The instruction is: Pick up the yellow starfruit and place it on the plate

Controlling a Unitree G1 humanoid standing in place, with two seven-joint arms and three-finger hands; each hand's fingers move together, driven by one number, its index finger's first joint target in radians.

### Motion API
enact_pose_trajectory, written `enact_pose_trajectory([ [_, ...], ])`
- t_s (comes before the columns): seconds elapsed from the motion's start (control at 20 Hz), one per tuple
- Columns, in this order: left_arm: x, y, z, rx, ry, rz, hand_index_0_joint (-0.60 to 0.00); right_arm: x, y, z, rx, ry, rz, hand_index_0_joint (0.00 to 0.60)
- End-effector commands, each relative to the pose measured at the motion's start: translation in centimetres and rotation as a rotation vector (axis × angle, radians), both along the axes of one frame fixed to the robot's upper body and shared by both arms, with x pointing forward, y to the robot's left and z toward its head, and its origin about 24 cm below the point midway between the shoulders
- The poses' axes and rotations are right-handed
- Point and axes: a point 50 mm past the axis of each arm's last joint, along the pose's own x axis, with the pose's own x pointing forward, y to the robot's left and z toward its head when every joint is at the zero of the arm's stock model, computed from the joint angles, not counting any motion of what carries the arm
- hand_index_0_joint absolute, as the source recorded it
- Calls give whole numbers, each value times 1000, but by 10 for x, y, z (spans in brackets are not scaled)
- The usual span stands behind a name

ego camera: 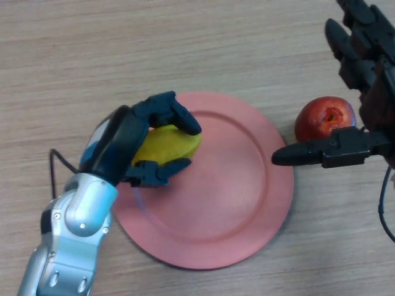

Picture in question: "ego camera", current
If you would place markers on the red apple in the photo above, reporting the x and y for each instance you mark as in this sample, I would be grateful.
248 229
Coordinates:
314 120

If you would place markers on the pink round plate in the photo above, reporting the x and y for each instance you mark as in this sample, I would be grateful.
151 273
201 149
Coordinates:
222 197

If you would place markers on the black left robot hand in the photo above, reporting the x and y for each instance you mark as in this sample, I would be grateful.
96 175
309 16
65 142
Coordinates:
114 145

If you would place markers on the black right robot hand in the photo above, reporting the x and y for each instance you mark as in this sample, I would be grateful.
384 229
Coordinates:
379 105

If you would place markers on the yellow starfruit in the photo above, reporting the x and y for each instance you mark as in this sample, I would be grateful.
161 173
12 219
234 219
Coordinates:
169 145

